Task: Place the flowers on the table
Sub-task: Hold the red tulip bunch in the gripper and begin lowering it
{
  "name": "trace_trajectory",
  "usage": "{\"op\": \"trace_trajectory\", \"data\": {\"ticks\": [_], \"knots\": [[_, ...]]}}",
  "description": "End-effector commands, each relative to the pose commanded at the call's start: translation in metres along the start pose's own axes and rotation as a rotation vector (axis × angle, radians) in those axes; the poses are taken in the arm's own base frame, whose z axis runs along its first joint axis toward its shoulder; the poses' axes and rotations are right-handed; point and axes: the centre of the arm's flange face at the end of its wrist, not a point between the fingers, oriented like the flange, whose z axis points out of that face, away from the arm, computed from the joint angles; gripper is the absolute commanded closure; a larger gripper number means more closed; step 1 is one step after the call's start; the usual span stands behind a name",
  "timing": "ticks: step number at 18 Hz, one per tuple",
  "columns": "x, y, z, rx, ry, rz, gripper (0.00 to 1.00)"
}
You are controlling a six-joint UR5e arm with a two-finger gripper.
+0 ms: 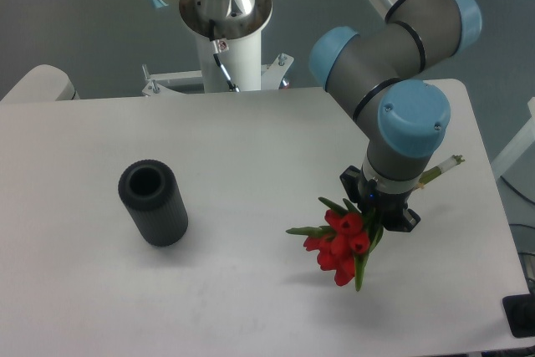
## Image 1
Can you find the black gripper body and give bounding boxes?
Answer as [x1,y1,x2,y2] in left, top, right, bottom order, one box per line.
[339,166,420,232]

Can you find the red tulip bouquet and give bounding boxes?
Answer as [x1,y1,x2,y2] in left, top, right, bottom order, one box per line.
[285,153,466,293]

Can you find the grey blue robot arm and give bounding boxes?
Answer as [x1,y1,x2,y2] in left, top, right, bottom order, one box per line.
[151,0,482,232]

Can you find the black device at table edge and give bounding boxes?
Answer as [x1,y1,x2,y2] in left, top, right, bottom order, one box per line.
[502,293,534,339]

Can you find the dark grey ribbed vase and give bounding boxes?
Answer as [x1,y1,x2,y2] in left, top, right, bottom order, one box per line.
[118,160,188,247]

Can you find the white rounded furniture piece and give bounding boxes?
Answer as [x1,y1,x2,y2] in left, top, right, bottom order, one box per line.
[1,64,80,105]

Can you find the white frame at right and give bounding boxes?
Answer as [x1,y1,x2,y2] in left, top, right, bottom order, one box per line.
[491,98,534,181]

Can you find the white metal base frame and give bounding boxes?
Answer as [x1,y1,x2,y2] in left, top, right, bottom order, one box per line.
[141,53,294,97]

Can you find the black cable on pedestal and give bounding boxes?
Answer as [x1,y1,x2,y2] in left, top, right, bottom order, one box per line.
[207,18,242,94]

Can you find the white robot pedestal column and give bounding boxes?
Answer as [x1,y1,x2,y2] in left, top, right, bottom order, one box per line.
[179,0,273,93]

